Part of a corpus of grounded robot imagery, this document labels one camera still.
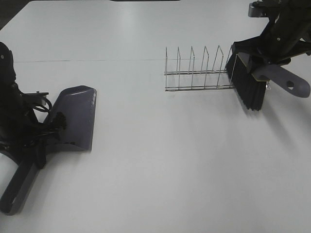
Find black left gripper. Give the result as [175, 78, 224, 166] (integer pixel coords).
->
[0, 107, 64, 169]

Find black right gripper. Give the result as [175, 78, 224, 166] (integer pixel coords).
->
[233, 14, 311, 64]

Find purple hand brush black bristles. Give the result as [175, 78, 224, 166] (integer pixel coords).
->
[226, 52, 311, 111]

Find purple plastic dustpan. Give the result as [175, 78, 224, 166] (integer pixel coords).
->
[0, 84, 97, 216]

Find pile of coffee beans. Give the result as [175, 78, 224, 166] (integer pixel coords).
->
[53, 112, 67, 130]

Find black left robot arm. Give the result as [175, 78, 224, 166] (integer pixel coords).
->
[0, 43, 67, 169]

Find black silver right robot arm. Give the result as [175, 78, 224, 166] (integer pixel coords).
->
[232, 0, 311, 65]

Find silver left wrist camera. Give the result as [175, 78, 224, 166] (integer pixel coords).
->
[21, 91, 51, 105]

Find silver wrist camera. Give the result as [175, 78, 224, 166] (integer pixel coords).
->
[21, 91, 51, 105]
[248, 0, 276, 17]

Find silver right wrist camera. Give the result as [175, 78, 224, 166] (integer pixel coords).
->
[248, 0, 276, 17]

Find metal wire dish rack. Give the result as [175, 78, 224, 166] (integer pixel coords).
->
[164, 46, 235, 92]

